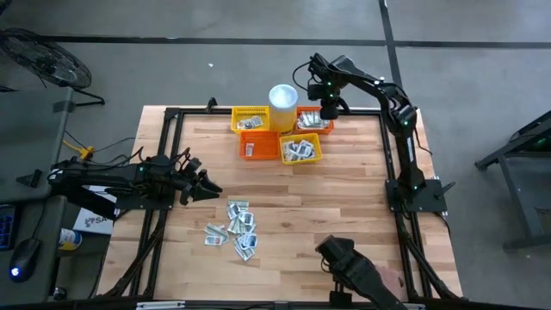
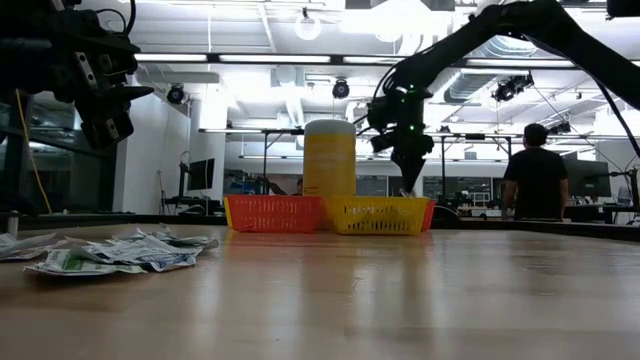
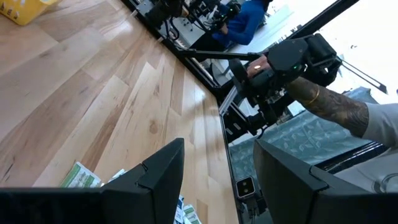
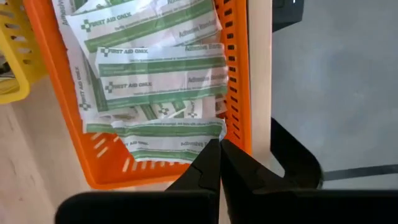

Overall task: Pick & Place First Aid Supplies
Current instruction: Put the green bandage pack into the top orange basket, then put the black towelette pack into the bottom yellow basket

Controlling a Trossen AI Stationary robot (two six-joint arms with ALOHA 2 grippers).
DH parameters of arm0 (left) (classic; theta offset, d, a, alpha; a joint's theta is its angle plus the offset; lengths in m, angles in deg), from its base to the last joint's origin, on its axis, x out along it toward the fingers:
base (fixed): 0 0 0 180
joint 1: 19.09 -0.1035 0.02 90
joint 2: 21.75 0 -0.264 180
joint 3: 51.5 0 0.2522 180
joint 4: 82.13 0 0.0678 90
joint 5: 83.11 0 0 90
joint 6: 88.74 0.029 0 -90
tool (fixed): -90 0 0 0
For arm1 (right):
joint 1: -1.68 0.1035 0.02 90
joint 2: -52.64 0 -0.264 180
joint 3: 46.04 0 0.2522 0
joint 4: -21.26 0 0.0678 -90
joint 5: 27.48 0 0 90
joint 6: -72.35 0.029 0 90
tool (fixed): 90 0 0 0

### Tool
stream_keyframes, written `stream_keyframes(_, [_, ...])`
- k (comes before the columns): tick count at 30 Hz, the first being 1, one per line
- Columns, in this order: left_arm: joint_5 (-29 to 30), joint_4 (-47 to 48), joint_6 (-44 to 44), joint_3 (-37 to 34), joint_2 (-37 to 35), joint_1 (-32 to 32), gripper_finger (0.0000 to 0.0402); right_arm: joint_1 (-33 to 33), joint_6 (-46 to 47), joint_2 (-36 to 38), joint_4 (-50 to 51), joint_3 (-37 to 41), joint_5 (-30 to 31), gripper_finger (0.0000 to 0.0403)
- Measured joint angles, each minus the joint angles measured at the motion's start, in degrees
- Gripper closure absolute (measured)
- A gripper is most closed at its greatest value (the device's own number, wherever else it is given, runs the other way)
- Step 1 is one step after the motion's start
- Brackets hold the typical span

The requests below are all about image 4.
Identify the black box white dot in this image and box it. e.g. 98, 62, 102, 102
272, 0, 305, 33

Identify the yellow plastic basket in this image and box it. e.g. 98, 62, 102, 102
0, 0, 48, 105

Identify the orange plastic basket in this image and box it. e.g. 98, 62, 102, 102
23, 0, 253, 191

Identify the black floor tape strip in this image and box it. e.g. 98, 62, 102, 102
322, 163, 398, 182

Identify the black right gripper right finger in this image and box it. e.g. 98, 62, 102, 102
221, 139, 299, 224

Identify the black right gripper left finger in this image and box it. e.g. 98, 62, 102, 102
166, 139, 222, 192

